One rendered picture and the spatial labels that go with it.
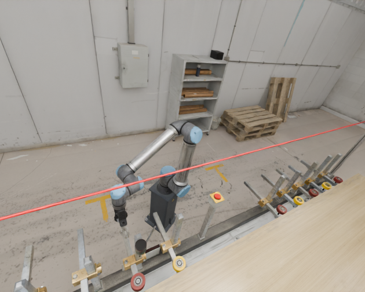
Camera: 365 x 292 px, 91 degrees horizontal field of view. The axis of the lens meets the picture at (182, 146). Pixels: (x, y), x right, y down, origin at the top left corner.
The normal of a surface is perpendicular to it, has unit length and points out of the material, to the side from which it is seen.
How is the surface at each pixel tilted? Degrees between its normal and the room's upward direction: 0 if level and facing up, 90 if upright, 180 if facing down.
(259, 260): 0
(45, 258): 0
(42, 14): 90
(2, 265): 0
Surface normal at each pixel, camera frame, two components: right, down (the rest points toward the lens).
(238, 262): 0.14, -0.79
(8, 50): 0.45, 0.58
